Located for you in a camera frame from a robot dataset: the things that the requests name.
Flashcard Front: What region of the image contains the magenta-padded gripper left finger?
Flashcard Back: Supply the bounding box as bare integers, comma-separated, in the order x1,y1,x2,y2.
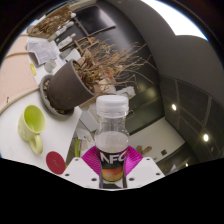
61,145,101,190

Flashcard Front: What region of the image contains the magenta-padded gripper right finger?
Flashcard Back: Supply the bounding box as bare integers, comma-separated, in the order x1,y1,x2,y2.
123,145,166,190

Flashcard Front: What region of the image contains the clear drink bottle white cap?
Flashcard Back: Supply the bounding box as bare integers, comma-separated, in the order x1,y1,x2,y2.
94,94,130,184

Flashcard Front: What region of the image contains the wooden figure sculpture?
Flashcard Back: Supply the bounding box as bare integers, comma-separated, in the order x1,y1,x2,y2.
135,144,153,156

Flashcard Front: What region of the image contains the green seat cushion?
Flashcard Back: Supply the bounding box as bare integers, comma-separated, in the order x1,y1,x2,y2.
73,138,81,158

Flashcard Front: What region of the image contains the stack of papers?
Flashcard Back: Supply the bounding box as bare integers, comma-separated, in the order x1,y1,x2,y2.
75,127,97,153

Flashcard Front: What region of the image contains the flat round red coaster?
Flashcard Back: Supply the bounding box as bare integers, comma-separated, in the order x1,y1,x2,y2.
45,150,68,176

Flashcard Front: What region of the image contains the dark double door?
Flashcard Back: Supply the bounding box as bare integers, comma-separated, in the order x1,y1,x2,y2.
126,89,166,136

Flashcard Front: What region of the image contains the yellow-green mug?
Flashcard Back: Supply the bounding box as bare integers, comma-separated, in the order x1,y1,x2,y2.
17,104,47,155

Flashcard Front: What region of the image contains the grey plant saucer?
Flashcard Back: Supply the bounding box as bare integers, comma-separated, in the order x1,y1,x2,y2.
39,78,76,118

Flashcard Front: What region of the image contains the dark pot with dry plant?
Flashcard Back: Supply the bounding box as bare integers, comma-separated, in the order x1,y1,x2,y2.
46,39,158,113

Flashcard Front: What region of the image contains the small grey cup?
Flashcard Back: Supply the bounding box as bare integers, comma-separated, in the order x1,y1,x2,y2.
44,58,58,74

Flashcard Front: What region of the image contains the small yellow marker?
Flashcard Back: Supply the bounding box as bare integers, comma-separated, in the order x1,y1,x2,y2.
29,62,38,76

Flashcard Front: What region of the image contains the wooden easel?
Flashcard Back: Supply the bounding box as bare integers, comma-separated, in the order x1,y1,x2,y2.
73,35,101,56

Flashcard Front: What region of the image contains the open newspaper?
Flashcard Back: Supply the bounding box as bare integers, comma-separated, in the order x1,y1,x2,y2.
26,38,61,66

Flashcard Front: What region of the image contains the long ceiling light strip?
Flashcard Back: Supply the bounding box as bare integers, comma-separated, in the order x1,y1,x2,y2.
143,0,208,41

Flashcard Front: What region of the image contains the black wall screen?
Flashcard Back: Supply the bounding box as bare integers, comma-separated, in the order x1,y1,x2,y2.
74,4,117,38

